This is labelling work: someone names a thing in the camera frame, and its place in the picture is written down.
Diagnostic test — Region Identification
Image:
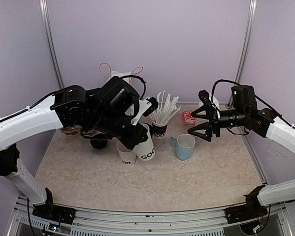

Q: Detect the black cup holding straws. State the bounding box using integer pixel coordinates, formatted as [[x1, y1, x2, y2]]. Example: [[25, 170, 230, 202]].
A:
[[152, 122, 168, 138]]

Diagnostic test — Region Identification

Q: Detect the left aluminium corner post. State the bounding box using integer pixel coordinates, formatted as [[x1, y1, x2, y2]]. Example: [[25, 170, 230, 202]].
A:
[[39, 0, 64, 89]]

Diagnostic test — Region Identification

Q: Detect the front aluminium frame rail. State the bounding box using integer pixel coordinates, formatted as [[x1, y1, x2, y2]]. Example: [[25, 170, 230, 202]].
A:
[[7, 195, 293, 236]]

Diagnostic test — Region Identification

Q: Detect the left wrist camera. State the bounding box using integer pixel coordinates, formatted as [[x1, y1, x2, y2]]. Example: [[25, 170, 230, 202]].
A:
[[143, 97, 159, 117]]

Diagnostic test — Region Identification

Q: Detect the white paper takeout bag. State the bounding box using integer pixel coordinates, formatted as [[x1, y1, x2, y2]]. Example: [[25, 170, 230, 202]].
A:
[[99, 62, 144, 83]]

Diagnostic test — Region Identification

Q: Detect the light blue ceramic mug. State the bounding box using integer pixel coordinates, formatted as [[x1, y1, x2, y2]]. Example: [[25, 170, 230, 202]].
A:
[[170, 134, 196, 161]]

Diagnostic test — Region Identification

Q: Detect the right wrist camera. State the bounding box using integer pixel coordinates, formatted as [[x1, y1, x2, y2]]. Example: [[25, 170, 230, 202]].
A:
[[198, 89, 212, 108]]

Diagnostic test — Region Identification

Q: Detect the brown cardboard cup carrier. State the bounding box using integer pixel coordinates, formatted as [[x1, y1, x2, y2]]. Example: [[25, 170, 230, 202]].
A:
[[60, 125, 99, 138]]

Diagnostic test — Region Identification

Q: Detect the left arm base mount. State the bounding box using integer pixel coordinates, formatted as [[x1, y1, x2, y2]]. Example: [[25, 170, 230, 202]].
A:
[[32, 188, 76, 225]]

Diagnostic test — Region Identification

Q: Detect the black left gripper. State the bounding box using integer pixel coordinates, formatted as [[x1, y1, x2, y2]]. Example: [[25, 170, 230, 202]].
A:
[[89, 108, 148, 150]]

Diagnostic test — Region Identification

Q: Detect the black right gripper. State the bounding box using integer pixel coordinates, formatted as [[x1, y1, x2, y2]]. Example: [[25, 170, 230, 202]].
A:
[[189, 104, 248, 139]]

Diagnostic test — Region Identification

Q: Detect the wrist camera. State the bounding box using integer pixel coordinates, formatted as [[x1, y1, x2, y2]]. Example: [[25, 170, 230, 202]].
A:
[[143, 97, 159, 117], [198, 89, 212, 108]]

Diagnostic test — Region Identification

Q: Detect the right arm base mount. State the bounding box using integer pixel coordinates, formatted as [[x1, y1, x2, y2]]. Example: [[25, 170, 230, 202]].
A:
[[225, 185, 268, 224]]

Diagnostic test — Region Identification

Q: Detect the white paper cup GOOD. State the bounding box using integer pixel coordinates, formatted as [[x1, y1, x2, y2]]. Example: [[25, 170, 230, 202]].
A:
[[133, 123, 155, 161]]

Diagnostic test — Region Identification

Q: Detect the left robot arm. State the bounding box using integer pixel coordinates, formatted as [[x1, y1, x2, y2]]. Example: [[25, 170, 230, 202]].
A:
[[0, 76, 158, 219]]

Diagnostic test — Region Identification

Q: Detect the red patterned bowl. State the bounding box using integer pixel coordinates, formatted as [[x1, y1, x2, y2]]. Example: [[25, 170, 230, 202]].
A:
[[181, 110, 196, 127]]

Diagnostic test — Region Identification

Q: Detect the single black cup lid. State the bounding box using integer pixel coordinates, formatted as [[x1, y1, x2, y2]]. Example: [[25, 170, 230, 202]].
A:
[[90, 139, 108, 149]]

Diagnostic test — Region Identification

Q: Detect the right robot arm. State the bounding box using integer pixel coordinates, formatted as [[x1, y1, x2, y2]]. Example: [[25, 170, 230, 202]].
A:
[[188, 85, 295, 218]]

